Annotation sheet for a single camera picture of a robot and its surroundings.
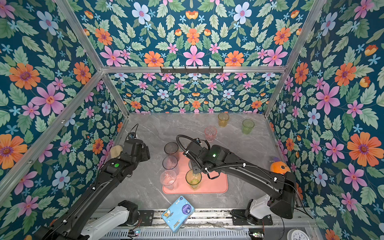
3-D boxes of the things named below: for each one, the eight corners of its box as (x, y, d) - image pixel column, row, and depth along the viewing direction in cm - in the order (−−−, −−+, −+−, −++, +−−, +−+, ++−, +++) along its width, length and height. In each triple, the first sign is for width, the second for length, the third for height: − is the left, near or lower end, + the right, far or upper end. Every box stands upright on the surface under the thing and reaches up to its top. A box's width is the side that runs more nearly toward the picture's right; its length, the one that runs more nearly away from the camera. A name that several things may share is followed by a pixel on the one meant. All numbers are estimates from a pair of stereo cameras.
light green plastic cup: (242, 135, 109) (244, 127, 103) (240, 126, 114) (242, 119, 108) (252, 135, 109) (255, 127, 103) (250, 126, 114) (253, 119, 108)
